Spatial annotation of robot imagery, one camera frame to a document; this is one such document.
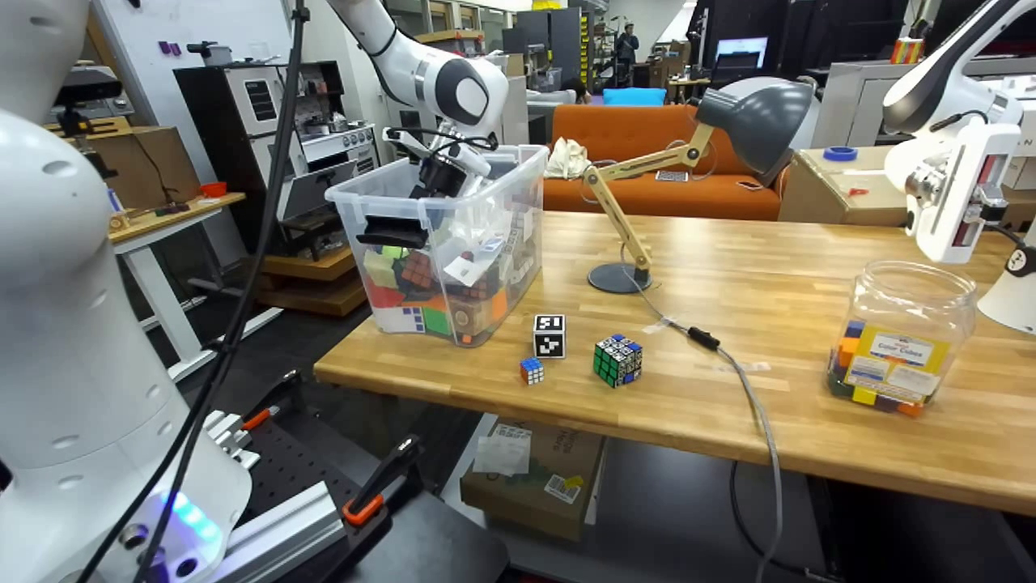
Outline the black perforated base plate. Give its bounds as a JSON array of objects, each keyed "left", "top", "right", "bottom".
[{"left": 241, "top": 415, "right": 510, "bottom": 583}]

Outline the lit blue computer screen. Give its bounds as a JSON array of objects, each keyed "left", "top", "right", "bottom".
[{"left": 709, "top": 31, "right": 774, "bottom": 77}]

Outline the tan wooden box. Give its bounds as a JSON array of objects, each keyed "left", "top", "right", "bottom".
[{"left": 777, "top": 141, "right": 916, "bottom": 228}]

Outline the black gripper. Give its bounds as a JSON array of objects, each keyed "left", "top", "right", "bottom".
[{"left": 410, "top": 153, "right": 471, "bottom": 200}]

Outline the red orange cube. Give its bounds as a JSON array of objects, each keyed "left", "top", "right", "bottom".
[{"left": 364, "top": 281, "right": 435, "bottom": 316}]

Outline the low wooden shelf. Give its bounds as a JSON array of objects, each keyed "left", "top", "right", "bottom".
[{"left": 248, "top": 245, "right": 373, "bottom": 321}]

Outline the white cube with dark tag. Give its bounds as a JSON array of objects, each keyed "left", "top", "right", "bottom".
[{"left": 439, "top": 253, "right": 484, "bottom": 290}]

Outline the silver extrusion bracket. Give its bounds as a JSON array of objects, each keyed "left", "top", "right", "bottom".
[{"left": 194, "top": 404, "right": 265, "bottom": 475}]

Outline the braided lamp cable with switch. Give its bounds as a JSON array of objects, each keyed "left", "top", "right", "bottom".
[{"left": 629, "top": 274, "right": 839, "bottom": 583}]

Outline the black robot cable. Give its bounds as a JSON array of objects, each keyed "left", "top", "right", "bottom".
[{"left": 74, "top": 0, "right": 317, "bottom": 583}]

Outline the white-legged wooden side desk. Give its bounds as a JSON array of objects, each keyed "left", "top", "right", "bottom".
[{"left": 107, "top": 190, "right": 284, "bottom": 383}]

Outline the orange sofa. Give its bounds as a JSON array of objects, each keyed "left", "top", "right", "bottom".
[{"left": 542, "top": 99, "right": 790, "bottom": 223}]

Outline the black white tag cube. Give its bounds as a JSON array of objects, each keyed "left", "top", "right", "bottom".
[{"left": 527, "top": 312, "right": 571, "bottom": 358}]

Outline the aluminium extrusion bar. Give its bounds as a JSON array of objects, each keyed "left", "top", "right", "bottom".
[{"left": 208, "top": 479, "right": 350, "bottom": 583}]

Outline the blue green stickered Rubik's cube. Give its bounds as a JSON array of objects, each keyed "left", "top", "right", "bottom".
[{"left": 589, "top": 329, "right": 648, "bottom": 391}]

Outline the wooden desk lamp gray shade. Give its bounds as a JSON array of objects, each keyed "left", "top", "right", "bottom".
[{"left": 546, "top": 75, "right": 820, "bottom": 298}]

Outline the clear jar of colored blocks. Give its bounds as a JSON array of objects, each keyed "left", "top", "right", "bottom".
[{"left": 823, "top": 256, "right": 982, "bottom": 422}]

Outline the black orange clamp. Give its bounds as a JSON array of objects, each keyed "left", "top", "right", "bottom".
[
  {"left": 233, "top": 365, "right": 309, "bottom": 437},
  {"left": 341, "top": 435, "right": 428, "bottom": 532}
]

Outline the cardboard box with labels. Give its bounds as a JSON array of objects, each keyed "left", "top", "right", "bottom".
[{"left": 461, "top": 415, "right": 610, "bottom": 544}]

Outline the black white equipment rack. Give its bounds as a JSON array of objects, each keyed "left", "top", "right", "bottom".
[{"left": 173, "top": 58, "right": 383, "bottom": 259}]

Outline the blue box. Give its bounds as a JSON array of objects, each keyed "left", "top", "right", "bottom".
[{"left": 600, "top": 85, "right": 671, "bottom": 111}]

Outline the clear plastic storage bin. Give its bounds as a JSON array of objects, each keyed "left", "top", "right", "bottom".
[{"left": 321, "top": 138, "right": 551, "bottom": 349}]

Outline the pale yellow green cube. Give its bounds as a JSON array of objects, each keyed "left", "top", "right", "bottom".
[{"left": 359, "top": 243, "right": 415, "bottom": 290}]

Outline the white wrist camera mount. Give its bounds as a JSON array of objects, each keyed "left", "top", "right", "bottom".
[{"left": 378, "top": 124, "right": 502, "bottom": 178}]

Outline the black camera on stand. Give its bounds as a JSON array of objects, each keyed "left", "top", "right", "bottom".
[{"left": 61, "top": 64, "right": 122, "bottom": 138}]

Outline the white curved base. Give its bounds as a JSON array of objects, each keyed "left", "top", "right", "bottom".
[{"left": 975, "top": 215, "right": 1036, "bottom": 336}]

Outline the orange cylinder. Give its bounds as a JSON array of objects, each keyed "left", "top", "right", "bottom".
[{"left": 888, "top": 28, "right": 930, "bottom": 69}]

